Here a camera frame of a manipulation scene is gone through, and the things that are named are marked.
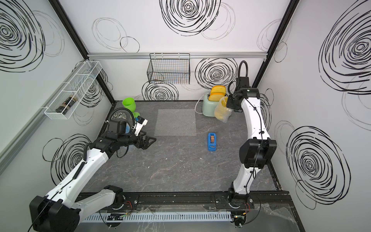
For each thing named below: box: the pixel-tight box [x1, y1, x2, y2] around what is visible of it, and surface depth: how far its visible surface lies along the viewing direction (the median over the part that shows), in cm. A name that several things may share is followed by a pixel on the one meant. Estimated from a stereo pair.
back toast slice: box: [210, 85, 227, 95], surface depth 101 cm
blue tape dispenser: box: [207, 132, 217, 152], surface depth 95 cm
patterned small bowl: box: [111, 112, 128, 120], surface depth 108 cm
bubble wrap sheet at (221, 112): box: [214, 96, 233, 123], surface depth 84 cm
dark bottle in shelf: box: [55, 95, 78, 115], surface depth 69 cm
